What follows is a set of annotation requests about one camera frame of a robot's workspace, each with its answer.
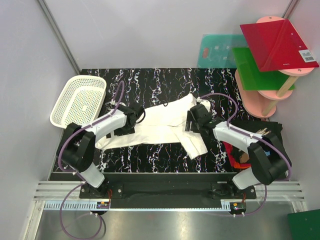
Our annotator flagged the white daisy print t-shirt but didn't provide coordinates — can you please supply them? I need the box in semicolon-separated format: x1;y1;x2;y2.
95;93;208;159

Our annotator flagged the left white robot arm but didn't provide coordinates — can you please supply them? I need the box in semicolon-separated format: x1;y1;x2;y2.
56;103;146;189

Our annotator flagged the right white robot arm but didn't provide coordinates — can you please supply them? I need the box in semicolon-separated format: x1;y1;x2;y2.
185;104;292;190

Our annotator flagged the black marbled table mat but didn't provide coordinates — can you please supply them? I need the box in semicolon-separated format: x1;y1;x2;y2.
81;68;253;173

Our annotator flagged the white perforated plastic basket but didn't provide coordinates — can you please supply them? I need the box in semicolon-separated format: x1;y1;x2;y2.
49;75;107;129

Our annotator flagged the red folded t-shirt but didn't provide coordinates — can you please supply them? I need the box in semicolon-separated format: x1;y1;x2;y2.
222;141;251;170

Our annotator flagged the pink wooden tiered shelf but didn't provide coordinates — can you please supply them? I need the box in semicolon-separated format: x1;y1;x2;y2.
232;16;319;119

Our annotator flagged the black folded printed t-shirt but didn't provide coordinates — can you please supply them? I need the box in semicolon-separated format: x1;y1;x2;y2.
228;120;286;173

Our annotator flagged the green plastic sheet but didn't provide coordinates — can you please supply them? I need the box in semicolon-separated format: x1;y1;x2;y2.
232;47;289;91

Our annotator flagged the teal cutting board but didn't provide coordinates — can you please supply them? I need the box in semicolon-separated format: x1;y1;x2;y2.
197;34;248;69

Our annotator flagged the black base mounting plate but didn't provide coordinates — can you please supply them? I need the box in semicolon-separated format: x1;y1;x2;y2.
79;173;257;200

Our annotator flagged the red plastic sheet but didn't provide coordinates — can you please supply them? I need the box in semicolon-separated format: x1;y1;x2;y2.
240;16;319;72

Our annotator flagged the dark green board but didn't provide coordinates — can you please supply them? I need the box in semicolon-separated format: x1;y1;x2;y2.
287;209;320;240

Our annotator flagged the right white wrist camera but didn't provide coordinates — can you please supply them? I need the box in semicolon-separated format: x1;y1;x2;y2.
196;97;211;112

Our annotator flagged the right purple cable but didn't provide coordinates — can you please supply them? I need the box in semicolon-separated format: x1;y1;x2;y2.
197;92;293;217

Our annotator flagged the purple cable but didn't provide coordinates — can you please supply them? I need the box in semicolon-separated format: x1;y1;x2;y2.
57;80;126;239
197;92;293;217

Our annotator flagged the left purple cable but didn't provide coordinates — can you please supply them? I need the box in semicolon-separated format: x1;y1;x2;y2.
57;80;126;239

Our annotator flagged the aluminium rail frame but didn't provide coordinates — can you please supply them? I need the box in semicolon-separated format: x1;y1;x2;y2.
33;181;308;213

